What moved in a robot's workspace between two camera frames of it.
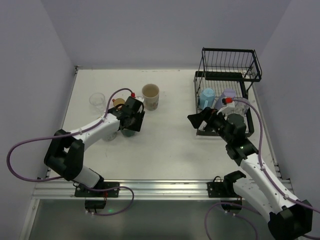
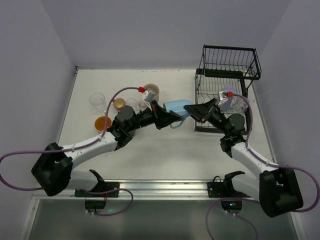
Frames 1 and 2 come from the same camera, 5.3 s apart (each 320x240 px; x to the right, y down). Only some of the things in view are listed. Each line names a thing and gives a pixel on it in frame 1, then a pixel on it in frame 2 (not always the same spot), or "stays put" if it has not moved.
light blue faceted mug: [207, 98] to [177, 106]
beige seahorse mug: [150, 93] stays put
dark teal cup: [128, 133] stays put
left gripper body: [136, 122] to [155, 114]
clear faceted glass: [240, 107] stays put
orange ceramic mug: [118, 101] stays put
